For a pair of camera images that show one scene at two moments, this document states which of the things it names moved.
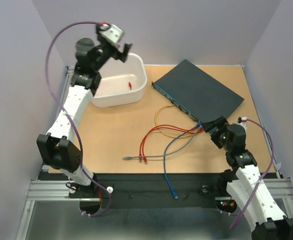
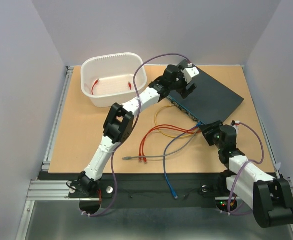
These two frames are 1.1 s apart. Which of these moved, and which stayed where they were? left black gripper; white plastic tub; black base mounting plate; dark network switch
Moved: left black gripper
Stayed: white plastic tub; dark network switch; black base mounting plate
